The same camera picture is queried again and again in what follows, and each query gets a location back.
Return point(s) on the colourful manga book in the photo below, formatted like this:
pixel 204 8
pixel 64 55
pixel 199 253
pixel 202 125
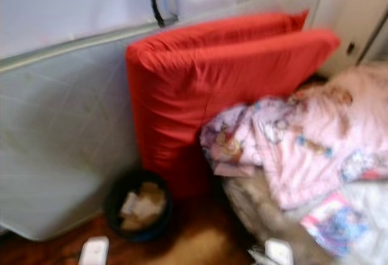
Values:
pixel 336 224

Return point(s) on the black waste bin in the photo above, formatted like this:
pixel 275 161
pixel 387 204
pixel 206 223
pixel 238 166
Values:
pixel 110 204

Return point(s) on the crumpled paper rubbish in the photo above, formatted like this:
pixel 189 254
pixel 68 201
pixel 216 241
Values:
pixel 142 207

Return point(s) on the red fabric cushion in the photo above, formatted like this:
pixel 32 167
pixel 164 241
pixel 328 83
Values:
pixel 194 95
pixel 242 23

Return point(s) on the bed with grey floral cover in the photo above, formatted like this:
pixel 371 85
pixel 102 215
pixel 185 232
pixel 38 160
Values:
pixel 260 213

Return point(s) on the pink cartoon print blanket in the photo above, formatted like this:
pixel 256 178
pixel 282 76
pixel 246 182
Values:
pixel 309 144

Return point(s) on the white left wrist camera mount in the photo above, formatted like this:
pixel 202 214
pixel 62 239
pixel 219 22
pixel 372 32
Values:
pixel 94 251

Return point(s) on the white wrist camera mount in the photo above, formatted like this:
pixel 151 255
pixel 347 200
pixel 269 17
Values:
pixel 280 253
pixel 94 251

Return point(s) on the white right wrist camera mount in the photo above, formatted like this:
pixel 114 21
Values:
pixel 280 253

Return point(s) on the dark wall socket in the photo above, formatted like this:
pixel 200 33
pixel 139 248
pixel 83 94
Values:
pixel 350 48

